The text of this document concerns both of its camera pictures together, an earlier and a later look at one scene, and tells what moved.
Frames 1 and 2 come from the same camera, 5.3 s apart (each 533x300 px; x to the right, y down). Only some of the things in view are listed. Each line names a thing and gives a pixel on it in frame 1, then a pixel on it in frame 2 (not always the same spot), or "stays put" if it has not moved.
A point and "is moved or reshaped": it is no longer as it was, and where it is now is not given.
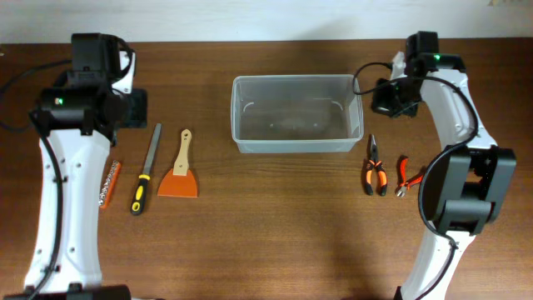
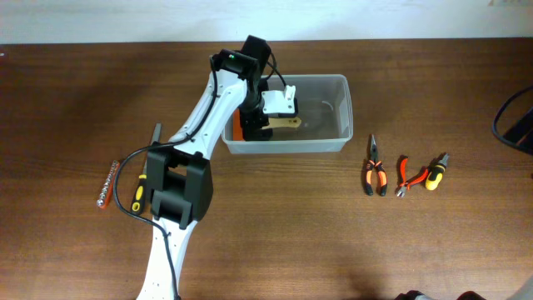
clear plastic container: [296, 113] is moved or reshaped
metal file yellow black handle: [140, 194] stays put
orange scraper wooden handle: [180, 182] is moved or reshaped
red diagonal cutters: [405, 185] stays put
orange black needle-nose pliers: [381, 170] stays put
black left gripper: [137, 108] → [256, 123]
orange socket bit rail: [108, 186] stays put
